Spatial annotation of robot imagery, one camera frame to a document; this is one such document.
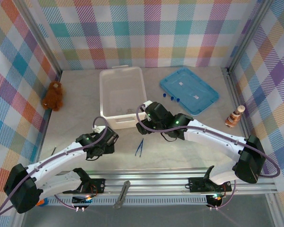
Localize white slotted cable duct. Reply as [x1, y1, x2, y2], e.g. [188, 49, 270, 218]
[47, 195, 209, 205]

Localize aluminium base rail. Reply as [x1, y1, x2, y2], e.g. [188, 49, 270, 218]
[47, 167, 279, 196]

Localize small circuit board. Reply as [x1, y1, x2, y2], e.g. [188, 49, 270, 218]
[207, 193, 224, 206]
[72, 195, 93, 205]

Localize grey utility knife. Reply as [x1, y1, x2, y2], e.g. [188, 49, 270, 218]
[113, 180, 131, 210]

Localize blue plastic bin lid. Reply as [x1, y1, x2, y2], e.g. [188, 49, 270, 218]
[159, 67, 220, 116]

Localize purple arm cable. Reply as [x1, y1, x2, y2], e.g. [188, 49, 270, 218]
[135, 104, 281, 177]
[0, 116, 109, 218]

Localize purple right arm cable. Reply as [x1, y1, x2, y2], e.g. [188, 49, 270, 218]
[135, 104, 281, 177]

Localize blue plastic tweezers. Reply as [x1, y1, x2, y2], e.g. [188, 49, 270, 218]
[134, 138, 145, 157]

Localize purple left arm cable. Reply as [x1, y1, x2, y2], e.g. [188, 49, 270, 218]
[0, 116, 109, 218]

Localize aluminium frame post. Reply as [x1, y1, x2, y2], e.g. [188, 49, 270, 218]
[226, 0, 274, 73]
[15, 0, 62, 75]

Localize brown plush toy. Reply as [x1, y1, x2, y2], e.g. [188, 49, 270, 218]
[42, 81, 65, 112]

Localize white plastic storage bin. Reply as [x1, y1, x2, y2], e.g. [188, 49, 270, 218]
[99, 65, 148, 130]

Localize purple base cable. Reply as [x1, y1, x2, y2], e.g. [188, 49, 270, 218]
[53, 194, 90, 211]
[208, 181, 237, 210]

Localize brown bottle with tan cap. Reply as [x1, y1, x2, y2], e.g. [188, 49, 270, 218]
[224, 105, 246, 128]

